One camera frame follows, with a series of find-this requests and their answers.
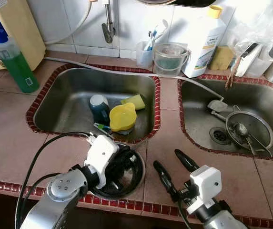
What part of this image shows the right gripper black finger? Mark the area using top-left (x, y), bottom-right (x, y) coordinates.
top-left (154, 161), bottom-right (177, 198)
top-left (175, 149), bottom-right (199, 173)

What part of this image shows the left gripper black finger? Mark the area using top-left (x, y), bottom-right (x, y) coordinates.
top-left (127, 150), bottom-right (142, 184)

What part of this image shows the stainless steel bowl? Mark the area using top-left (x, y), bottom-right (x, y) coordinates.
top-left (86, 142), bottom-right (146, 201)

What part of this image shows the white plastic base bowl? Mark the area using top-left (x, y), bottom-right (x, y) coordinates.
top-left (115, 125), bottom-right (136, 136)

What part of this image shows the green white toothbrush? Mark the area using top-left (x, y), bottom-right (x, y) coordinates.
top-left (93, 123), bottom-right (114, 139)

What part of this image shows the yellow plastic bowl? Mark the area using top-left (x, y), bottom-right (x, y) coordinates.
top-left (109, 104), bottom-right (138, 132)

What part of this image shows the dark blue cup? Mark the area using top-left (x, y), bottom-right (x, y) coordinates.
top-left (90, 94), bottom-right (111, 125)

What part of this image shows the steel sink basin with drain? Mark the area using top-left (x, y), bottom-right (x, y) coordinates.
top-left (180, 79), bottom-right (273, 159)

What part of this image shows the steel spoon on lid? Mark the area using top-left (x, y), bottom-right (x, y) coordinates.
top-left (235, 123), bottom-right (258, 156)

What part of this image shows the yellow green dish sponge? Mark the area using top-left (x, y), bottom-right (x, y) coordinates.
top-left (121, 94), bottom-right (146, 111)

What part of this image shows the round steel pot lid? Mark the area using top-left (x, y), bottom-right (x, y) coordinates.
top-left (225, 111), bottom-right (273, 152)

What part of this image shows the clear plastic pail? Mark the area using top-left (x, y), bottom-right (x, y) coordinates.
top-left (153, 43), bottom-right (190, 77)

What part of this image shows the plain yellow sponge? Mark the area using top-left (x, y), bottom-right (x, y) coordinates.
top-left (209, 45), bottom-right (234, 71)

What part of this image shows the clear toothbrush cup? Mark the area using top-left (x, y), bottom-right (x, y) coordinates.
top-left (136, 42), bottom-right (155, 71)

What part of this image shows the white detergent bottle yellow cap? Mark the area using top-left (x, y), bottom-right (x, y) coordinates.
top-left (182, 5), bottom-right (227, 78)

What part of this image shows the white black brush holder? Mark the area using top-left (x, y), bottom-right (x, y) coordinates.
top-left (234, 42), bottom-right (263, 78)

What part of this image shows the blue toothbrush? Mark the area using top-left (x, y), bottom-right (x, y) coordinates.
top-left (145, 30), bottom-right (156, 51)

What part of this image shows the green dish soap bottle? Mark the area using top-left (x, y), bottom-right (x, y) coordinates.
top-left (0, 29), bottom-right (40, 94)

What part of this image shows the clear plastic bag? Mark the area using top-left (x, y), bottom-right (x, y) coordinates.
top-left (227, 0), bottom-right (273, 48)

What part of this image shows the hanging black pan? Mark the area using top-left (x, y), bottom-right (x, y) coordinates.
top-left (170, 0), bottom-right (218, 8)

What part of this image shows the hanging steel wok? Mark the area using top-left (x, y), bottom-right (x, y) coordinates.
top-left (136, 0), bottom-right (175, 5)

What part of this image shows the beige water purifier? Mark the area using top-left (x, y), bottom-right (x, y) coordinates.
top-left (0, 0), bottom-right (46, 70)

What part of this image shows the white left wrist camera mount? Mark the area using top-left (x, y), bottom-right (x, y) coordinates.
top-left (84, 135), bottom-right (120, 189)

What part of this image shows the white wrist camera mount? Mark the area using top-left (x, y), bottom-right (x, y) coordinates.
top-left (186, 166), bottom-right (222, 215)
top-left (84, 135), bottom-right (120, 189)

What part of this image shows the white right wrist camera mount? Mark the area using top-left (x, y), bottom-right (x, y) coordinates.
top-left (186, 166), bottom-right (222, 215)

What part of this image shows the white hose nozzle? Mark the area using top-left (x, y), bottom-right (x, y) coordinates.
top-left (207, 99), bottom-right (229, 121)

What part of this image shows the brown hanging strap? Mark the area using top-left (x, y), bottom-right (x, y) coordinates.
top-left (224, 55), bottom-right (244, 91)

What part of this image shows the grey water hose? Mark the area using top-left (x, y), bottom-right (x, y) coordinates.
top-left (43, 56), bottom-right (218, 102)

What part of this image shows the chrome wall tap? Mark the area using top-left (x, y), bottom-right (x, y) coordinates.
top-left (101, 0), bottom-right (116, 43)

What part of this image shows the white filter hose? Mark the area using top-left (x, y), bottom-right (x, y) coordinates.
top-left (46, 0), bottom-right (96, 46)

